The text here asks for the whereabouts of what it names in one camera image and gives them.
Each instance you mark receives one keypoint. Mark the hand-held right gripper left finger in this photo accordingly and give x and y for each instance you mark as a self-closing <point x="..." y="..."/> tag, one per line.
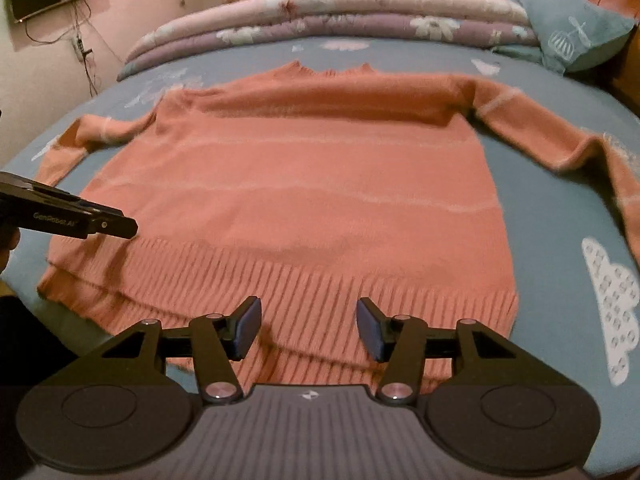
<point x="247" y="327"/>

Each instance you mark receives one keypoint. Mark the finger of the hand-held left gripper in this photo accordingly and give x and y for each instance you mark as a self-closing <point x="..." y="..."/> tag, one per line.
<point x="117" y="225"/>

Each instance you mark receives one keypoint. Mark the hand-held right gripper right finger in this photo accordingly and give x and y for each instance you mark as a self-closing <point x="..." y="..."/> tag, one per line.
<point x="370" y="327"/>

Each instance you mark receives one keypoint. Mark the orange striped knit sweater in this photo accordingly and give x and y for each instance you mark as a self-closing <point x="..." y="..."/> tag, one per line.
<point x="300" y="185"/>

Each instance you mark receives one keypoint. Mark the blue floral bed sheet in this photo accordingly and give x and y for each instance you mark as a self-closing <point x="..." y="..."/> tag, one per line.
<point x="550" y="200"/>

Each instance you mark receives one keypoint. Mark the folded floral quilt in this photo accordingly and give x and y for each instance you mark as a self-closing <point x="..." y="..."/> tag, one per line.
<point x="325" y="10"/>

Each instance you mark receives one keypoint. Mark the blue printed pillow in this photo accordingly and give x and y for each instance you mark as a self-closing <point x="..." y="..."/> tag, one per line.
<point x="575" y="25"/>

